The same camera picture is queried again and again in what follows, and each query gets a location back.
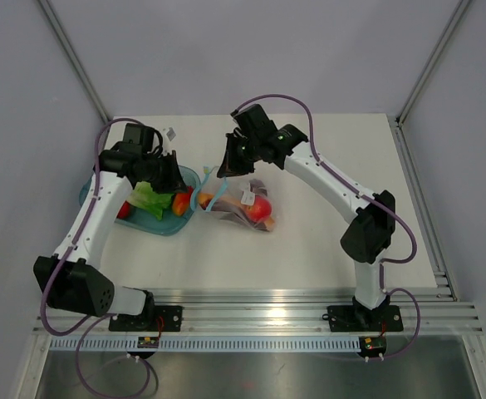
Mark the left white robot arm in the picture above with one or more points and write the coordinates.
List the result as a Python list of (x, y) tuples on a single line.
[(73, 287)]

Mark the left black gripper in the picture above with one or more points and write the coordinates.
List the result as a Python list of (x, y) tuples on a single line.
[(174, 182)]

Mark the green toy lettuce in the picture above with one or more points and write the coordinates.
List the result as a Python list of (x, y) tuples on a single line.
[(143, 197)]

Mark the clear zip top bag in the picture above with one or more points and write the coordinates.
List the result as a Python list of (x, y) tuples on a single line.
[(242, 200)]

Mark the teal plastic food container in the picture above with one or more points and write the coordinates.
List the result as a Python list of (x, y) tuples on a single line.
[(142, 220)]

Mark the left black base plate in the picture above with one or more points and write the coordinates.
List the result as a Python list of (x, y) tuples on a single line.
[(160, 318)]

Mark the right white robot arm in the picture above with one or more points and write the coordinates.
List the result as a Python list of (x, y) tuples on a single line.
[(370, 226)]

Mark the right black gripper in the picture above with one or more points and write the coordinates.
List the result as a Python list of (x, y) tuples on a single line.
[(231, 166)]

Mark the white slotted cable duct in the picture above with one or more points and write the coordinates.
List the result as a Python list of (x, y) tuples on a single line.
[(114, 343)]

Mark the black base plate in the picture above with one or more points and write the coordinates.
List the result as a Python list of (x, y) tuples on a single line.
[(342, 318), (160, 318)]

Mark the red toy tomato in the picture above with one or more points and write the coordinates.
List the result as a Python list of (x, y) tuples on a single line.
[(125, 211)]

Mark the orange toy pepper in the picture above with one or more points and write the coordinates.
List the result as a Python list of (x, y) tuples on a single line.
[(181, 203)]

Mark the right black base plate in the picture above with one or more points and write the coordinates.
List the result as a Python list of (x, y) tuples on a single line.
[(342, 318)]

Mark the red toy apple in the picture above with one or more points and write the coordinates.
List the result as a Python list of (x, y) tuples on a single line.
[(260, 210)]

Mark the aluminium rail frame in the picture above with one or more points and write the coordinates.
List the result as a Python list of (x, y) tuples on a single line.
[(265, 312)]

